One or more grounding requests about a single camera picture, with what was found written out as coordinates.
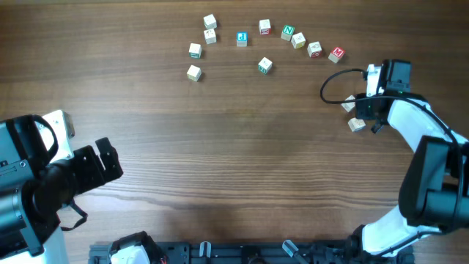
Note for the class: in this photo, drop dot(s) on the wooden block yellow side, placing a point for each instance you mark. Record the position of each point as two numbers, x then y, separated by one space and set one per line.
194 73

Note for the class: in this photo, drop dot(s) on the wooden block red picture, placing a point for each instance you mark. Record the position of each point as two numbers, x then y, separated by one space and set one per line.
314 49

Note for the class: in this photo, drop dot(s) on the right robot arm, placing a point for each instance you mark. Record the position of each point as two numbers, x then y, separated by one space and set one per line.
433 198

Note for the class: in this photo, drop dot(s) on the wooden block green letter side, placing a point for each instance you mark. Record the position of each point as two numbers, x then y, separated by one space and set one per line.
265 65

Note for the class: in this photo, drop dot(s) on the wooden block with drawing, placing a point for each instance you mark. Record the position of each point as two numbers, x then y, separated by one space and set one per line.
210 36

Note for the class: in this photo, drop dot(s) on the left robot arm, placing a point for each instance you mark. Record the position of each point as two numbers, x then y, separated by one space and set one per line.
35 186

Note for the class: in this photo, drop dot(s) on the red letter U block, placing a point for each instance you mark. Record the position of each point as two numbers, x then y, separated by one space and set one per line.
356 124

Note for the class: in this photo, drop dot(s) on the plain wooden block top-left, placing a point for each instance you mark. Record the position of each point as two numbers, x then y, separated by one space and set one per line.
210 22

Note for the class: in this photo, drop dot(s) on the wooden block yellow edge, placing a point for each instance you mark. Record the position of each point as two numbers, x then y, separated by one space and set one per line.
298 40

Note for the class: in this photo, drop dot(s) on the green letter N block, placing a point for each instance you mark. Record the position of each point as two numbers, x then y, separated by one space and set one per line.
287 32

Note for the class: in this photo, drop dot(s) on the blue letter P block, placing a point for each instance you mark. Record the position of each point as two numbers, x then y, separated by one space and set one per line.
242 39

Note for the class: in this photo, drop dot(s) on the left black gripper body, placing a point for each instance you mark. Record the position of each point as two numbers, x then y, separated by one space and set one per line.
92 166

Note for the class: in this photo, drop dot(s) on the wooden block with picture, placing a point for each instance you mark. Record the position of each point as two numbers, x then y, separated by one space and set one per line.
349 106

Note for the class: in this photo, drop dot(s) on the red letter M block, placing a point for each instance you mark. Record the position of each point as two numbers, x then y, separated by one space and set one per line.
336 54

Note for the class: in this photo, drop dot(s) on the wooden block red side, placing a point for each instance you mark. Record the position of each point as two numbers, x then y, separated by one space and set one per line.
265 27

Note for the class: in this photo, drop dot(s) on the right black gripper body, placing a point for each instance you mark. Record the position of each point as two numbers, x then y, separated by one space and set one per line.
363 110

